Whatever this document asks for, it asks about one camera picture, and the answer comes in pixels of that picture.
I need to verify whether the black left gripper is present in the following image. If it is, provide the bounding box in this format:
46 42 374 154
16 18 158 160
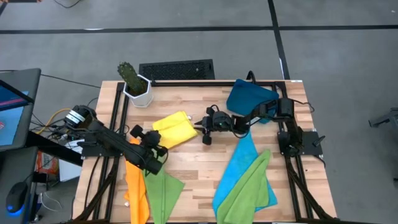
130 124 169 157

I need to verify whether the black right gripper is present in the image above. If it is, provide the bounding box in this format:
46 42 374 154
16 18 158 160
194 106 233 146

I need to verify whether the yellow microfiber towel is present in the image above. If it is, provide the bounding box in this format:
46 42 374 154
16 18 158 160
151 110 200 149

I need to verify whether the orange microfiber towel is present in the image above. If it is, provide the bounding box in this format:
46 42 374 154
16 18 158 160
123 136 150 224

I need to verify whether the green microfiber towel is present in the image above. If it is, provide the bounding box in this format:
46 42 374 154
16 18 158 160
216 149 272 224
142 164 186 224

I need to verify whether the light blue microfiber towel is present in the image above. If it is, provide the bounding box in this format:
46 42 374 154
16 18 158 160
212 130 279 218

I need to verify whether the white hexagonal plant pot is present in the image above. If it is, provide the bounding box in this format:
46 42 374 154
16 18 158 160
123 73 154 109

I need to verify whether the dark teal fabric bin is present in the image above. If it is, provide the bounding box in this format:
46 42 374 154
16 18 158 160
226 78 280 124

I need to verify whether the black floor vent grate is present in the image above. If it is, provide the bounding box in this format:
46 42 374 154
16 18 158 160
139 58 215 81

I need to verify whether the green cactus plant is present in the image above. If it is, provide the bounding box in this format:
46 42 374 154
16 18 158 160
117 61 147 96

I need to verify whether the white box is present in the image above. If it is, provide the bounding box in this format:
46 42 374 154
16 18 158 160
58 139 83 183

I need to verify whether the orange cardboard box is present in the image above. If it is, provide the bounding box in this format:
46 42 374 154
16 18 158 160
36 151 59 175

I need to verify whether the grey computer monitor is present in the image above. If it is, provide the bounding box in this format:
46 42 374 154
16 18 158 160
0 68 42 152

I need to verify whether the grey desk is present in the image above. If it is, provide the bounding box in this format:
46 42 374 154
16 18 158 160
0 146 38 224

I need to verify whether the black computer mouse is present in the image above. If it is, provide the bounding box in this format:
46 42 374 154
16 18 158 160
6 182 29 214

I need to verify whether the grey metal stand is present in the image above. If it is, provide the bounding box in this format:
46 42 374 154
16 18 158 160
368 107 398 128

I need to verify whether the black aluminium table frame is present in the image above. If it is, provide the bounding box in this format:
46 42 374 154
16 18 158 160
73 80 336 224

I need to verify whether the yellow cable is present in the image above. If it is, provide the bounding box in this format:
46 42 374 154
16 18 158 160
37 108 71 135

